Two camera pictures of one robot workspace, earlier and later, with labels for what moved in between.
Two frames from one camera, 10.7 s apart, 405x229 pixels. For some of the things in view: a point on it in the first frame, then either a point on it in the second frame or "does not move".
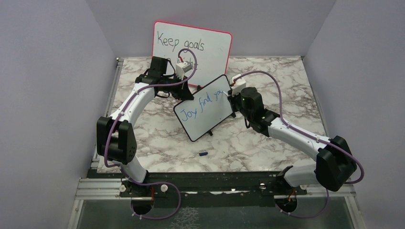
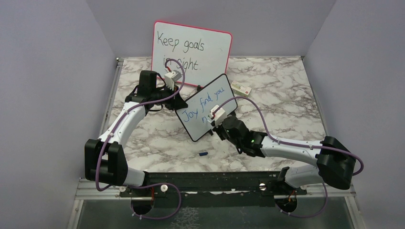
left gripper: [183, 92] -> [176, 102]
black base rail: [220, 189] does not move
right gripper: [232, 98] -> [218, 130]
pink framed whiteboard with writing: [212, 48] does not move
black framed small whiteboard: [209, 108] does not move
